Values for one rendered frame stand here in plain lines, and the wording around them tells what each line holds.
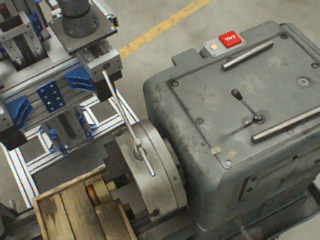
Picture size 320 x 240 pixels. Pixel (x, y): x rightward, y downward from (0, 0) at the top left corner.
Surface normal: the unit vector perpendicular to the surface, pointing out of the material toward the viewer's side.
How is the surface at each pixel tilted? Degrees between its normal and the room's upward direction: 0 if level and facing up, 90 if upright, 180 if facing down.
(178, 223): 0
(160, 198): 59
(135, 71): 0
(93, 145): 0
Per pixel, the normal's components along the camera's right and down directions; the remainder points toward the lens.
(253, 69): -0.08, -0.55
